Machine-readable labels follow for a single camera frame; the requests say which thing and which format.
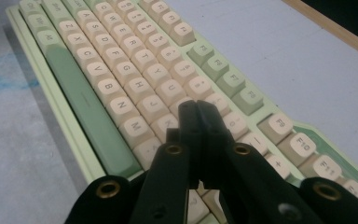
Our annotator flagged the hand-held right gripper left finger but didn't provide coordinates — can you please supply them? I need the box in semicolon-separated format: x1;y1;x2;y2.
130;100;203;224

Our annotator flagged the cream and green mechanical keyboard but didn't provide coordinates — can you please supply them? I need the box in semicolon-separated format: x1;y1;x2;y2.
5;0;358;224

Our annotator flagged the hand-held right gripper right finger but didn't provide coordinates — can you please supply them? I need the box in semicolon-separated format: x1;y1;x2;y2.
197;101;324;224

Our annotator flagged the white board table cover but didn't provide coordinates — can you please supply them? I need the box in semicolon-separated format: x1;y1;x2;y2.
0;0;358;224

